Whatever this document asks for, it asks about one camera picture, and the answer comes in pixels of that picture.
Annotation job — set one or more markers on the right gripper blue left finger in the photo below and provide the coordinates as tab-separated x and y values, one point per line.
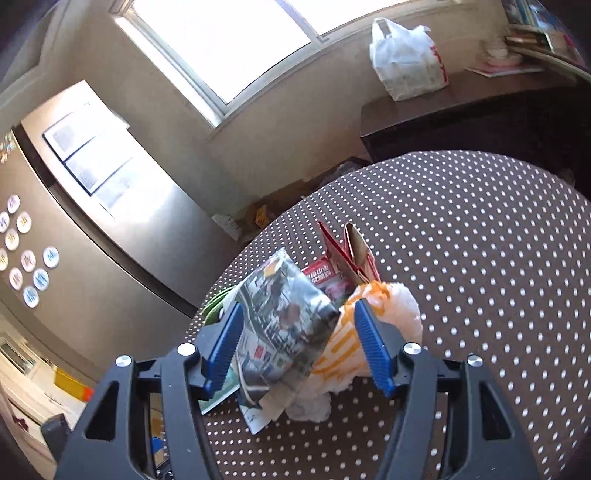
218	342

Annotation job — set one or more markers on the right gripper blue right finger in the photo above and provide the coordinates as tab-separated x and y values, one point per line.
381	343

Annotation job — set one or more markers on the light blue toothpaste box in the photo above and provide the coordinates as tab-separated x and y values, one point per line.
229	387

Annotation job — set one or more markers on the orange white plastic bag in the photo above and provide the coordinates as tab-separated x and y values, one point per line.
343	359

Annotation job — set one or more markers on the green wrapper bundle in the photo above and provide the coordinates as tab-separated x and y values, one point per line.
214	306

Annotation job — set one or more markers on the grey printed foil bag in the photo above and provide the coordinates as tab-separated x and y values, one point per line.
287	322

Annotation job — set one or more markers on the red brown paper bag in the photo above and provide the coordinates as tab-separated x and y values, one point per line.
351	256

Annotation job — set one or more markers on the orange plastic stool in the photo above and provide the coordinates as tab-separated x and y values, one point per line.
87	394

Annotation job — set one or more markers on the yellow plastic stool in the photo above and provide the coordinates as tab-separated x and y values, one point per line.
68	384

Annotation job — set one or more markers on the silver double-door refrigerator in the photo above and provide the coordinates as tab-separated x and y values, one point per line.
102	253

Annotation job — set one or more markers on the brown polka dot tablecloth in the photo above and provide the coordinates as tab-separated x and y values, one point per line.
497	253

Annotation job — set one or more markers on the small yellow box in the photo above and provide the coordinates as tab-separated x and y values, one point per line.
262	217

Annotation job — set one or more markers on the dark wooden side cabinet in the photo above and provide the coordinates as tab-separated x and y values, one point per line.
541	118

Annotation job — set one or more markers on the white plastic shopping bag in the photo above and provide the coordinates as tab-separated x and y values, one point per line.
406	61

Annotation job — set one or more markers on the white framed window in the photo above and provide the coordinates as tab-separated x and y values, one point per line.
223	55

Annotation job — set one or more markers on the stacked bowls on cabinet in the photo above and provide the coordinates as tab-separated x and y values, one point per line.
497	54

